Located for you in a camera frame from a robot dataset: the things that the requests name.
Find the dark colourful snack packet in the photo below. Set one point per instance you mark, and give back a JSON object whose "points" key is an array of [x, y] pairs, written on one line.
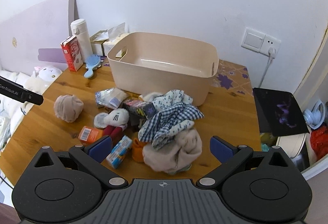
{"points": [[138, 108]]}

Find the light blue headphones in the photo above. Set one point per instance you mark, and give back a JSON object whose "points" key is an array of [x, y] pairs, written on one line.
{"points": [[314, 114]]}

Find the white round container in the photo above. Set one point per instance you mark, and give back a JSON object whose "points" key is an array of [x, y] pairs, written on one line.
{"points": [[292, 144]]}

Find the purple flower patterned mat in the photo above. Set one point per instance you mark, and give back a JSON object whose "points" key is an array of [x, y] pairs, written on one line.
{"points": [[230, 78]]}

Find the wooden desk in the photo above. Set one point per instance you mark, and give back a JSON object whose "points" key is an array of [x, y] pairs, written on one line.
{"points": [[76, 85]]}

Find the kraft tissue box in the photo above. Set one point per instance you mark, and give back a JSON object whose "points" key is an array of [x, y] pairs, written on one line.
{"points": [[96, 43]]}

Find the blue checked floral cloth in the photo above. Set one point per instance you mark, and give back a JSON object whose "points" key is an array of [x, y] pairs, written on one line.
{"points": [[169, 116]]}

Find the orange cloth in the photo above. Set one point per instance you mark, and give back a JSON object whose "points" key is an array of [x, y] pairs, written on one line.
{"points": [[137, 151]]}

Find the white thermos bottle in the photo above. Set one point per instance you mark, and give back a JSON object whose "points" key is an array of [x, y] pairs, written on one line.
{"points": [[82, 39]]}

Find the blue hairbrush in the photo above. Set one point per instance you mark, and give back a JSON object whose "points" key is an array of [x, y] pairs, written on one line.
{"points": [[91, 64]]}

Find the lavender board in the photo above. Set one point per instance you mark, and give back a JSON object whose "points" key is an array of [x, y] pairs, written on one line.
{"points": [[38, 29]]}

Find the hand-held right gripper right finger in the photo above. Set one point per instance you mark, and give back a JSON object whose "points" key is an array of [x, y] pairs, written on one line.
{"points": [[220, 149]]}

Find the beige cloth ball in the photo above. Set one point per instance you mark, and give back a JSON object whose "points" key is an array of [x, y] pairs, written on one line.
{"points": [[68, 108]]}

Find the beige plastic storage basket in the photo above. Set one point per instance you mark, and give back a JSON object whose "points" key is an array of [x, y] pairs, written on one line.
{"points": [[164, 73]]}

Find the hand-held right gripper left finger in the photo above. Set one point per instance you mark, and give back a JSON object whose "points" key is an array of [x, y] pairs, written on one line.
{"points": [[101, 149]]}

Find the beige fluffy cloth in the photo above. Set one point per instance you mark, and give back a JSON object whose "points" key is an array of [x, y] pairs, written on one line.
{"points": [[176, 155]]}

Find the yellow tissue pack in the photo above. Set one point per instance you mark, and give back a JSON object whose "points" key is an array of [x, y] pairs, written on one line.
{"points": [[112, 43]]}

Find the white fluffy sock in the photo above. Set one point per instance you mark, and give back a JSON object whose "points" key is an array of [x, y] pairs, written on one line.
{"points": [[112, 117]]}

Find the red white carton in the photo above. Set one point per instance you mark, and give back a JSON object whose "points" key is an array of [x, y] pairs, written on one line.
{"points": [[73, 55]]}

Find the white plush bunny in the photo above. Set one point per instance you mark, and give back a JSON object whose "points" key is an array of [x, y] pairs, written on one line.
{"points": [[47, 74]]}

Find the red plastic bag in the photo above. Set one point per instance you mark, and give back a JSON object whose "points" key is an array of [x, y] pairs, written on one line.
{"points": [[320, 142]]}

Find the clear plastic packet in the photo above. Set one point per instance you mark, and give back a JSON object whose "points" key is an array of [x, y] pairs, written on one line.
{"points": [[110, 98]]}

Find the black board with purple print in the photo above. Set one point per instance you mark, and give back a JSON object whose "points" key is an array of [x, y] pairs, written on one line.
{"points": [[279, 111]]}

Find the lavender cushion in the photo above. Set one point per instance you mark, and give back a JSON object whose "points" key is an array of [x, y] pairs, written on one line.
{"points": [[51, 56]]}

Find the white wall switch socket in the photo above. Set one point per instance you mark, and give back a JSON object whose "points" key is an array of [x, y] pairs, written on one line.
{"points": [[256, 39]]}

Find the white bedding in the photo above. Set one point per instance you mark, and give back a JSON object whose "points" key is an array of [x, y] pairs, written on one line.
{"points": [[15, 103]]}

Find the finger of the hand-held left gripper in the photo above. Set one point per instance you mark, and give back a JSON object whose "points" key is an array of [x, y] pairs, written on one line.
{"points": [[32, 97]]}

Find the cream door frame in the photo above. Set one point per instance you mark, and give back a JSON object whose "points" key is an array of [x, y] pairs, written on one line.
{"points": [[314, 70]]}

